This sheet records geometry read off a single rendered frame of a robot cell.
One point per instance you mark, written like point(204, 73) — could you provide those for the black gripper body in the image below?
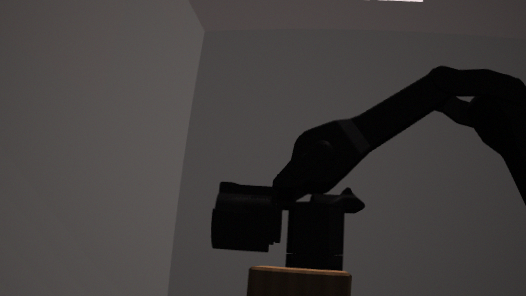
point(316, 261)

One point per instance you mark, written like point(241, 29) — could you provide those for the brown wooden post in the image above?
point(282, 281)

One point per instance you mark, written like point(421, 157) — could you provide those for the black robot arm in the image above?
point(249, 217)

